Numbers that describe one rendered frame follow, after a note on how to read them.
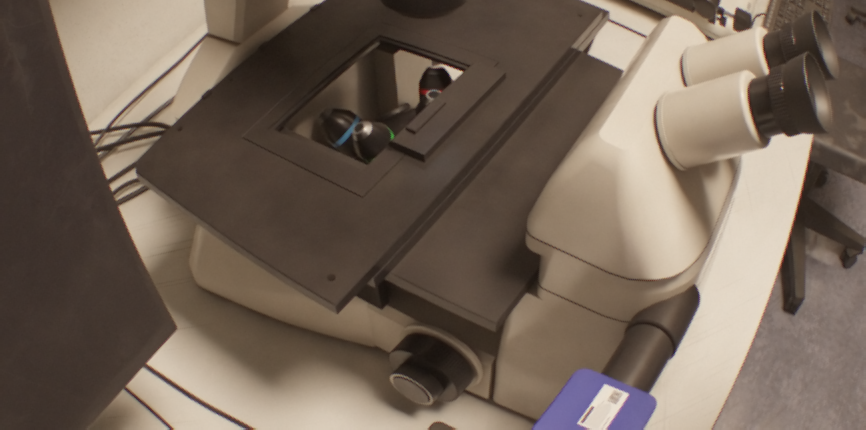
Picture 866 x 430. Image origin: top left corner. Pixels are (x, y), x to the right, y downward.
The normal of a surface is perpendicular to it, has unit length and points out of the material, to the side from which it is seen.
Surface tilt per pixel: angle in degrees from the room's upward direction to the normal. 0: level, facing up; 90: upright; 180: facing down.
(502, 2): 0
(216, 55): 29
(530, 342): 90
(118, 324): 86
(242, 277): 49
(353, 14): 0
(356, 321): 90
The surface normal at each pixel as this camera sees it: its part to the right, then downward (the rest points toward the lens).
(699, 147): -0.55, 0.65
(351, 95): 0.81, 0.37
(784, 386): -0.07, -0.70
